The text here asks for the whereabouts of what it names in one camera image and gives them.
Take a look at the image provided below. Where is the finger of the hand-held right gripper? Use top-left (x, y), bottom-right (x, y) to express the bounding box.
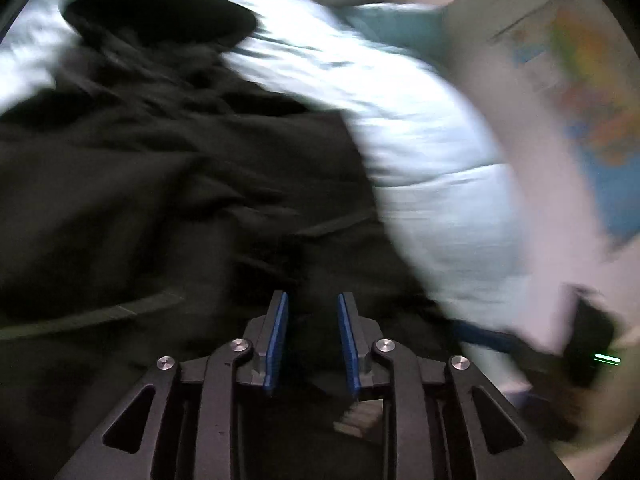
top-left (450, 321), bottom-right (533, 357)

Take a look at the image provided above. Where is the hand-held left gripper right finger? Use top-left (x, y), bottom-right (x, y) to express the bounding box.
top-left (336, 292), bottom-right (576, 480)

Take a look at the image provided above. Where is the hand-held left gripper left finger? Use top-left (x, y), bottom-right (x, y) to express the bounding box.
top-left (52, 290), bottom-right (290, 480)

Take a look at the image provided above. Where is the black jacket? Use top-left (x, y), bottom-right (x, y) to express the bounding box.
top-left (0, 0), bottom-right (466, 480)

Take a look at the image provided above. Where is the light blue comforter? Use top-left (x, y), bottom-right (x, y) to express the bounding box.
top-left (0, 0), bottom-right (531, 391)

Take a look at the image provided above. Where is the teal pillow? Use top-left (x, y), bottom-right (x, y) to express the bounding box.
top-left (345, 2), bottom-right (451, 56)

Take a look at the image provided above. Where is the colourful wall map poster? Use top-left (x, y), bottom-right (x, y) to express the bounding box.
top-left (492, 0), bottom-right (640, 251)

